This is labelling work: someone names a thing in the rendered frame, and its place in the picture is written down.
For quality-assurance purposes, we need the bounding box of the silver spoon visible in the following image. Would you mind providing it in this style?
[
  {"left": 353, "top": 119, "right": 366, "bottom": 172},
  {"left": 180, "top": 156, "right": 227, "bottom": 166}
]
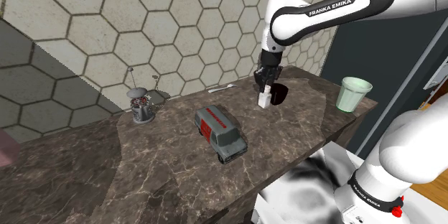
[{"left": 207, "top": 83, "right": 238, "bottom": 94}]

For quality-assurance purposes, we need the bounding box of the grey toy van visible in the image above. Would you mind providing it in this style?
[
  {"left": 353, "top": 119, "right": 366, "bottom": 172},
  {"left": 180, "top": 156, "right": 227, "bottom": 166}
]
[{"left": 194, "top": 105, "right": 249, "bottom": 165}]

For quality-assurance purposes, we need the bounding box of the black cup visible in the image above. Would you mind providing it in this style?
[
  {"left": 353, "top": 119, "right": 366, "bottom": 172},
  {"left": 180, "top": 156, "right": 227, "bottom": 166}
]
[{"left": 271, "top": 83, "right": 290, "bottom": 106}]

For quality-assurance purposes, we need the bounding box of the pale green cup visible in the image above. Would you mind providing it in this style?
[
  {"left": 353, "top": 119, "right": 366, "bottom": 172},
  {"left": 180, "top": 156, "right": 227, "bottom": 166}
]
[{"left": 335, "top": 76, "right": 373, "bottom": 113}]

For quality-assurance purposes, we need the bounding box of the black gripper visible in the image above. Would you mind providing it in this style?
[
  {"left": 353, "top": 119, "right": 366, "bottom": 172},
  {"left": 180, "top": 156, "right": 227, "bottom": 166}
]
[{"left": 253, "top": 50, "right": 284, "bottom": 93}]

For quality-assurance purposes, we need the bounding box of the small white bottle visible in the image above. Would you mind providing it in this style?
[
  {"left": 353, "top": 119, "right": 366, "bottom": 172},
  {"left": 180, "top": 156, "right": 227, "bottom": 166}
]
[{"left": 257, "top": 84, "right": 272, "bottom": 109}]

